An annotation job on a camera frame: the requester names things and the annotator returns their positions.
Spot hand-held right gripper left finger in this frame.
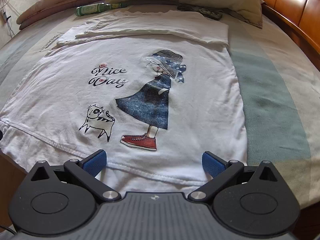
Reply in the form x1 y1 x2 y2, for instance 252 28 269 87
30 149 122 202

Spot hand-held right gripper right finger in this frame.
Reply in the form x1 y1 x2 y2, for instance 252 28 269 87
188 151 280 202

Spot white printed long-sleeved shirt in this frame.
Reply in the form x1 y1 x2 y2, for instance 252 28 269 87
0 10 248 193

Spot black remote control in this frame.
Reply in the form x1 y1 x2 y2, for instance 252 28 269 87
177 4 223 20

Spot green glass bottle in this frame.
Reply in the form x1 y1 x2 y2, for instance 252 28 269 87
76 2 128 17

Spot pink floral folded quilt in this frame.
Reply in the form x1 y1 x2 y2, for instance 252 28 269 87
16 0 113 30

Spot wooden bed headboard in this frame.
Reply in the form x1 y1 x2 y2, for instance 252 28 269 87
257 0 320 55

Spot black wall cables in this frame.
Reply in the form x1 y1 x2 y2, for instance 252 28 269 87
0 0 15 38

